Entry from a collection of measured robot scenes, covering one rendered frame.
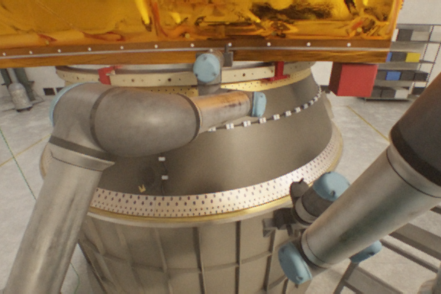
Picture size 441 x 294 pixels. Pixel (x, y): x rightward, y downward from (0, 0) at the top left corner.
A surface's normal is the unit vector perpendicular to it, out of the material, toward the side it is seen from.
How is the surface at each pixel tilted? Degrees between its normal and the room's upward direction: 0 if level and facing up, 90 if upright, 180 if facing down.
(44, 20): 89
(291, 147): 62
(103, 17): 88
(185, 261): 90
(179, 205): 43
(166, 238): 90
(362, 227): 99
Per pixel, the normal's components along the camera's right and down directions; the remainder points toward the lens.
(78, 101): -0.35, -0.35
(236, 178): 0.22, -0.01
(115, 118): -0.04, 0.07
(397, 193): -0.74, 0.43
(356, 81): -0.11, 0.47
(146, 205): -0.09, -0.32
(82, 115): -0.44, 0.00
